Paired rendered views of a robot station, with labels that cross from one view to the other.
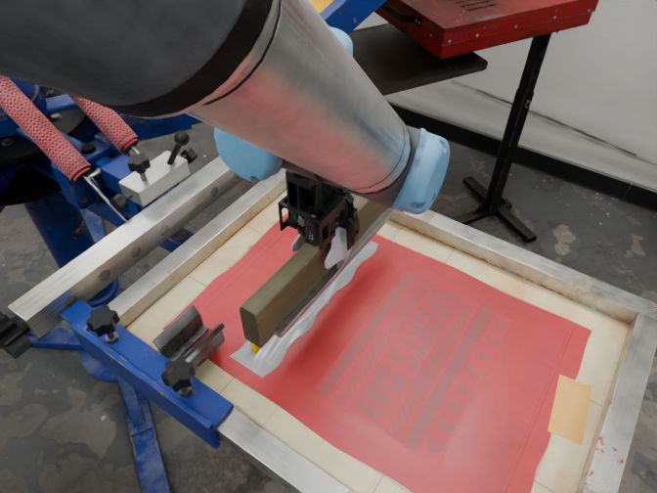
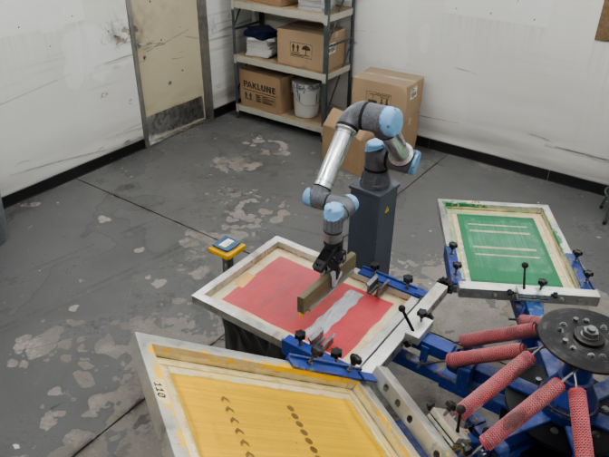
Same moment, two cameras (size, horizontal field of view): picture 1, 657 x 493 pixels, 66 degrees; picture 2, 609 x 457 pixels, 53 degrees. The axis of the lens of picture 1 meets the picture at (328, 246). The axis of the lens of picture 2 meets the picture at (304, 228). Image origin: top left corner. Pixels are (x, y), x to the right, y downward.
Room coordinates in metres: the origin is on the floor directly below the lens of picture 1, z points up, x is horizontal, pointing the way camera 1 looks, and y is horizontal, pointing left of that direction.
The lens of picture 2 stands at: (2.53, -0.07, 2.57)
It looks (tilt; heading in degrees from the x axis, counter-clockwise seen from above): 32 degrees down; 181
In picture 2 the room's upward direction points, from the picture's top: 1 degrees clockwise
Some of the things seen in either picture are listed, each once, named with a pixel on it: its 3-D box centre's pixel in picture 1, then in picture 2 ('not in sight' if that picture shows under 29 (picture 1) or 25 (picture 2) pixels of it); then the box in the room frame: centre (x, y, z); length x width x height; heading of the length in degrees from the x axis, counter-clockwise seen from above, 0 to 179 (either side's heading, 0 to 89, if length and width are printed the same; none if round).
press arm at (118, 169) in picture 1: (142, 185); (430, 344); (0.82, 0.38, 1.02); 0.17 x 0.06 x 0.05; 56
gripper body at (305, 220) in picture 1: (317, 194); (333, 252); (0.53, 0.01, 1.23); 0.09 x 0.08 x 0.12; 146
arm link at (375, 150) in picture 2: not in sight; (378, 153); (-0.11, 0.24, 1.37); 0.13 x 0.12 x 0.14; 60
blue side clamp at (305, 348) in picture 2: not in sight; (317, 358); (0.87, -0.04, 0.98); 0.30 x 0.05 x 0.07; 56
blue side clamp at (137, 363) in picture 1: (152, 373); (390, 286); (0.41, 0.27, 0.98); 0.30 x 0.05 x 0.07; 56
